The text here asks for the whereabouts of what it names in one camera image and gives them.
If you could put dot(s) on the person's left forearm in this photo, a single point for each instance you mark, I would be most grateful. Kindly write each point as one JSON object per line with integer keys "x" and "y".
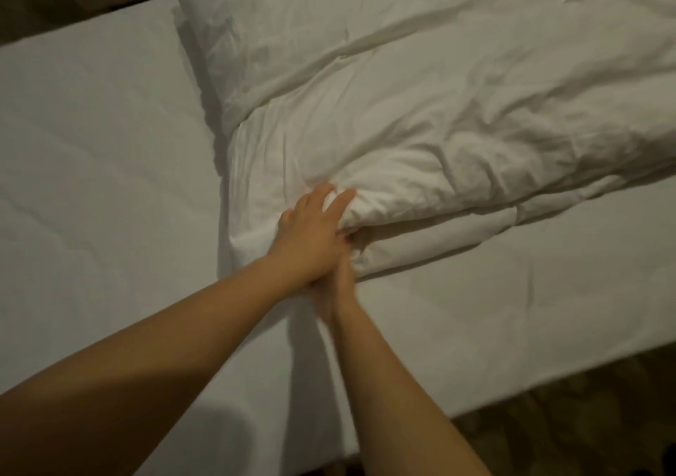
{"x": 127, "y": 386}

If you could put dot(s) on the person's right forearm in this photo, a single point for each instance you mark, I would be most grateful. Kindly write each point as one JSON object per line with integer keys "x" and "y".
{"x": 401, "y": 407}

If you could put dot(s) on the person's right hand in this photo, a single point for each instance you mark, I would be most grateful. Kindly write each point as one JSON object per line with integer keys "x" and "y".
{"x": 338, "y": 291}

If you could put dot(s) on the white duvet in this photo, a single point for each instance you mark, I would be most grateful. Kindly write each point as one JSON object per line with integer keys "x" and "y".
{"x": 444, "y": 101}

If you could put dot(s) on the person's left hand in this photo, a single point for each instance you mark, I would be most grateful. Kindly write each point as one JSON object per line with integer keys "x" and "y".
{"x": 312, "y": 238}

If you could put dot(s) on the white bed sheet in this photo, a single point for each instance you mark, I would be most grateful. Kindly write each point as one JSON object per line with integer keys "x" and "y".
{"x": 95, "y": 175}

